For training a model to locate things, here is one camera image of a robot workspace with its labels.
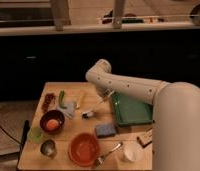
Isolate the green plastic cup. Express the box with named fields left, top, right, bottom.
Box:
left=27, top=127, right=43, bottom=143

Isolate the black cable left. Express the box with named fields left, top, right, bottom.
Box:
left=0, top=117, right=23, bottom=146

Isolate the wooden block with black base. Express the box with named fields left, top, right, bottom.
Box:
left=137, top=129, right=153, bottom=148

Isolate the dark bowl with egg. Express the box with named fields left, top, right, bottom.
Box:
left=40, top=110, right=65, bottom=134

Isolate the metal cup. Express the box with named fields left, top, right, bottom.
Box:
left=40, top=139, right=57, bottom=158

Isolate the blue sponge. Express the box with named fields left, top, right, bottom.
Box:
left=95, top=124, right=116, bottom=137

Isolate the red dried food pile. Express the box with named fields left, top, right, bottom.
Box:
left=41, top=93, right=55, bottom=113

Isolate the metal fork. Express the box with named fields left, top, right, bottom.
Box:
left=94, top=142, right=123, bottom=166

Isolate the green plastic tray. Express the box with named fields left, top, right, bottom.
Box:
left=112, top=93, right=153, bottom=127

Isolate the yellow handled tool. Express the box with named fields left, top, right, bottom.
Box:
left=76, top=91, right=85, bottom=109

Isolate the white plastic cup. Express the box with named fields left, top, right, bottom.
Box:
left=122, top=141, right=143, bottom=163

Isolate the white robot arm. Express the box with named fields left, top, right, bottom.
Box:
left=85, top=59, right=200, bottom=171

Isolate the orange bowl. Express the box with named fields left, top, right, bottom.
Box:
left=68, top=133, right=100, bottom=167

